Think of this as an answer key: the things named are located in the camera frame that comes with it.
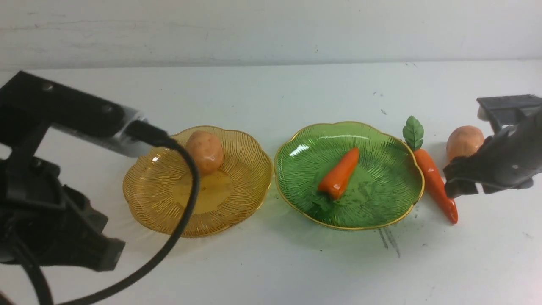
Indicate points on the long orange toy carrot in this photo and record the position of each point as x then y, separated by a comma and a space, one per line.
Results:
413, 133

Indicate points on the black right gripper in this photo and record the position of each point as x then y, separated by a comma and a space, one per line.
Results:
508, 160

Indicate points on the green ribbed glass plate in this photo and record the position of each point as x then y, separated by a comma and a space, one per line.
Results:
385, 186

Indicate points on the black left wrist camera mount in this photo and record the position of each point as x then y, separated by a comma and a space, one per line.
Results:
30, 105

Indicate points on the brown toy potato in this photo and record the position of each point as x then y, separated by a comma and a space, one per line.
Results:
464, 141
206, 150

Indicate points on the short orange toy carrot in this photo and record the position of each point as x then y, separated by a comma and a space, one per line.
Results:
335, 182

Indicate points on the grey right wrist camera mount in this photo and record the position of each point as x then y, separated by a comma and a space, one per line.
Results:
508, 110

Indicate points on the amber ribbed glass plate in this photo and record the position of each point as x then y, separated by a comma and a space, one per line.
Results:
157, 186

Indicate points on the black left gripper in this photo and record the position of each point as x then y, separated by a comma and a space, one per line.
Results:
51, 222

